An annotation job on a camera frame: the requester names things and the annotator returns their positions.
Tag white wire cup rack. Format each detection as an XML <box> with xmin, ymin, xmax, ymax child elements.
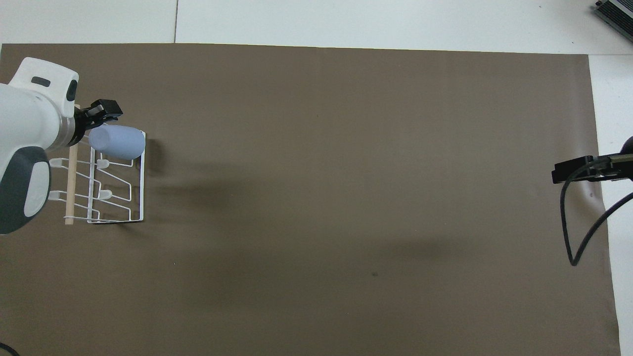
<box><xmin>48</xmin><ymin>104</ymin><xmax>147</xmax><ymax>225</ymax></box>

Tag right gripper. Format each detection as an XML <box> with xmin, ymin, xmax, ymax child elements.
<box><xmin>595</xmin><ymin>135</ymin><xmax>633</xmax><ymax>182</ymax></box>

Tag grey ribbed metal box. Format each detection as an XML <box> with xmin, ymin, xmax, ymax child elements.
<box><xmin>593</xmin><ymin>0</ymin><xmax>633</xmax><ymax>29</ymax></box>

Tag light blue cup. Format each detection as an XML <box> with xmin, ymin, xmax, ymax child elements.
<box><xmin>89</xmin><ymin>125</ymin><xmax>146</xmax><ymax>161</ymax></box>

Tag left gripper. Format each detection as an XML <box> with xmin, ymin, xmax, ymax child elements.
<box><xmin>73</xmin><ymin>106</ymin><xmax>95</xmax><ymax>145</ymax></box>

